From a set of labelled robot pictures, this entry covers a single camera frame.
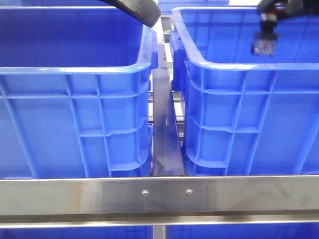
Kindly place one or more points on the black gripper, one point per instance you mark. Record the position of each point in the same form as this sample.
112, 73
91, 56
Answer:
284, 9

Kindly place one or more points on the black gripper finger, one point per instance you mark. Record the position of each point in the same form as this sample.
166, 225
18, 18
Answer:
145, 11

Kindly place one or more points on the red mushroom push button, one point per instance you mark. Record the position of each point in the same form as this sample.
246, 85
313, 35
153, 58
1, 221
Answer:
265, 39

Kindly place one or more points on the far right blue crate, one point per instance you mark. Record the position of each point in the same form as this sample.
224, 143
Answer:
167, 5

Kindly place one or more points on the left blue plastic crate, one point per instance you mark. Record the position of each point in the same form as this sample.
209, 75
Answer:
74, 93

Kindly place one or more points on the blue plastic crate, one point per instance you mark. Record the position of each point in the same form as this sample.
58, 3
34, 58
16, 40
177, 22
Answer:
74, 93
246, 114

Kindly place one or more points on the right blue plastic crate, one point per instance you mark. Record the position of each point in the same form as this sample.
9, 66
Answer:
246, 114

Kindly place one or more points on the steel centre divider bar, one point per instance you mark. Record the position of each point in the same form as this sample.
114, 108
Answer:
168, 159

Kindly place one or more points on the lower left blue crate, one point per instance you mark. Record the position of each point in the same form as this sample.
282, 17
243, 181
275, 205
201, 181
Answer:
130, 232

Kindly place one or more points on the lower right blue crate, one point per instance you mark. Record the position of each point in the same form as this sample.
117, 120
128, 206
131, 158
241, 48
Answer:
245, 231

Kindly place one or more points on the stainless steel front rail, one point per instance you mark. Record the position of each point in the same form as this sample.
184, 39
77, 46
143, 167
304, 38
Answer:
143, 201

